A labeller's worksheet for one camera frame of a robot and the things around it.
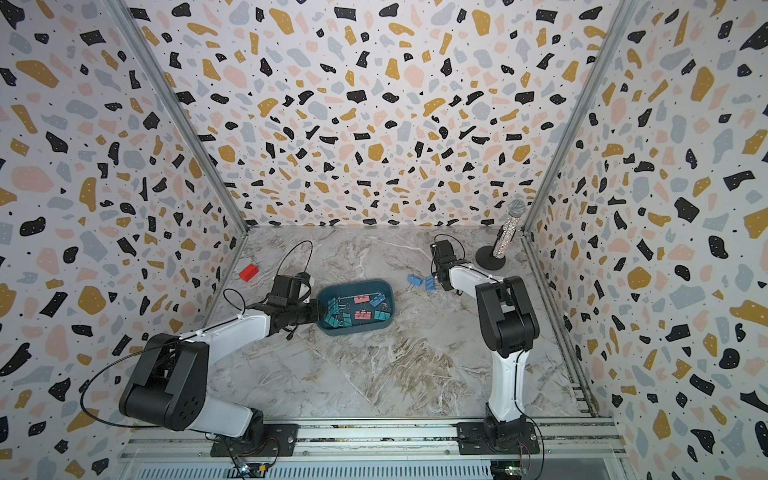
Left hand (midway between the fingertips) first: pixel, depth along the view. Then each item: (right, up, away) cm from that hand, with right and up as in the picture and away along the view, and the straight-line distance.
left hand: (326, 307), depth 92 cm
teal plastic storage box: (+7, -1, +5) cm, 9 cm away
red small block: (-31, +10, +14) cm, 36 cm away
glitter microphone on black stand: (+56, +15, +14) cm, 59 cm away
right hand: (+44, +11, +10) cm, 47 cm away
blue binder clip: (+28, +8, +14) cm, 32 cm away
